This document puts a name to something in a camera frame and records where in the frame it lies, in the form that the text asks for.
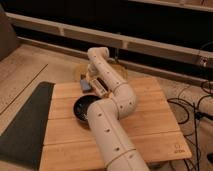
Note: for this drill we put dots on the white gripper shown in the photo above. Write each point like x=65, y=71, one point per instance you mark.
x=91, y=72

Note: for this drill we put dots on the white bottle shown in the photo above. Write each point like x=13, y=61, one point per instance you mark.
x=98, y=88

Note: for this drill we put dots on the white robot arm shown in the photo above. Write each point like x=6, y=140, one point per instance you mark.
x=117, y=150

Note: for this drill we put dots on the black bowl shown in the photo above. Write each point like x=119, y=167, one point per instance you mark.
x=81, y=106

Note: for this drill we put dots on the dark grey floor mat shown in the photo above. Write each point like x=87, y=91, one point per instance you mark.
x=22, y=141

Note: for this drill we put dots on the white wall rail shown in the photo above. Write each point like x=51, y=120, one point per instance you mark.
x=133, y=44

